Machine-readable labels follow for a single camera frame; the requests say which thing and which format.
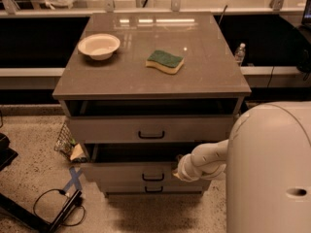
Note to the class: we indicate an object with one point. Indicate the black stand leg with cable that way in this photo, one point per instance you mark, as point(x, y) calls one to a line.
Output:
point(51, 210)

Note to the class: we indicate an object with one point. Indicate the white paper bowl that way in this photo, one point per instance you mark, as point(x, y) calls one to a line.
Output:
point(99, 46)

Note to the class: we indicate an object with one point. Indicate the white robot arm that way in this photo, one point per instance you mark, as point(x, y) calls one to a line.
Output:
point(266, 165)

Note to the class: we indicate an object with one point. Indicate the grey bottom drawer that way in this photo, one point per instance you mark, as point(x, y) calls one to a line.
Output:
point(154, 188)

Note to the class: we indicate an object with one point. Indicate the green yellow sponge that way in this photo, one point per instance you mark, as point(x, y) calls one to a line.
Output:
point(165, 62)

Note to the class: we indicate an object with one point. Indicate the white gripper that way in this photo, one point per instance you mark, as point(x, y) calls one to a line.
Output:
point(184, 170)

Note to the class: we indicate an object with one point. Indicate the grey top drawer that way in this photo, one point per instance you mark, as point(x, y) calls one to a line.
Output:
point(139, 129)

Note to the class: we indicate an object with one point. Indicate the grey drawer cabinet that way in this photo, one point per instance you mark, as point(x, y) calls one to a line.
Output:
point(208, 83)

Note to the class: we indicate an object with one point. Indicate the blue tape cross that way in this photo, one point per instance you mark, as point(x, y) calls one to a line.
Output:
point(75, 179)

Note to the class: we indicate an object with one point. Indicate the wire mesh waste basket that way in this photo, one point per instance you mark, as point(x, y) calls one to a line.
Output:
point(67, 146)

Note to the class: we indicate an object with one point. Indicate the clear plastic water bottle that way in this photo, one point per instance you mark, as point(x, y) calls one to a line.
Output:
point(240, 54)

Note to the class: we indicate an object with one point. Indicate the grey drawer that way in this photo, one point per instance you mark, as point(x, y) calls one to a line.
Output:
point(139, 129)
point(154, 188)
point(114, 165)

